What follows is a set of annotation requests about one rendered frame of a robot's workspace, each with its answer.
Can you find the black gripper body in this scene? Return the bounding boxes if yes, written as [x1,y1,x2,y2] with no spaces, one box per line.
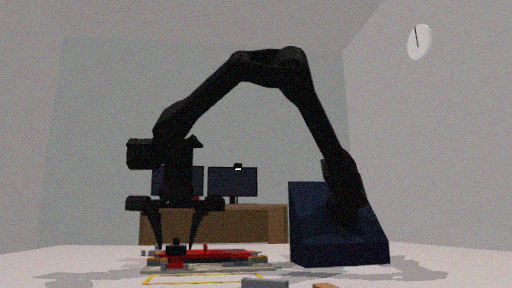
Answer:
[125,167,225,213]

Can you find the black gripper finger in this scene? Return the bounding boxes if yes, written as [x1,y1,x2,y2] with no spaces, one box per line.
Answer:
[189,212,208,249]
[142,213,163,250]

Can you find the black rubber tyre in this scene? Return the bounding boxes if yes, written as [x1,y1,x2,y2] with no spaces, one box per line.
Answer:
[165,244,187,256]

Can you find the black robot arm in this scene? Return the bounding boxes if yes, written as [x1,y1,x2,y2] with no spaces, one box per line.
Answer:
[126,46,368,224]

